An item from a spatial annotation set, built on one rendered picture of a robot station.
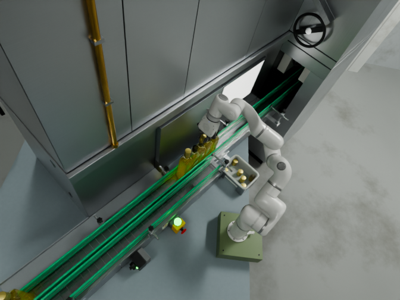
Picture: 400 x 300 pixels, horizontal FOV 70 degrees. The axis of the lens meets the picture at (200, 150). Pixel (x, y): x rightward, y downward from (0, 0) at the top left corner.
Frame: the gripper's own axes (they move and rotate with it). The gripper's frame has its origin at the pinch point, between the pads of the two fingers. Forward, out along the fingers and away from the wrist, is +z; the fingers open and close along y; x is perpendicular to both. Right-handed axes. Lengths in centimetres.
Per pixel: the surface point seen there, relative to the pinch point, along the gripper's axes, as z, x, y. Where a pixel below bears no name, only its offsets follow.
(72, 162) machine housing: -9, -69, -15
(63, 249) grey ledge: 52, -76, -10
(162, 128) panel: -7.7, -23.5, -11.9
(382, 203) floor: 73, 185, 137
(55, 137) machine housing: -27, -76, -15
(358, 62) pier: 15, 339, 17
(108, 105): -35, -58, -13
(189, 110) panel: -12.5, -4.9, -11.8
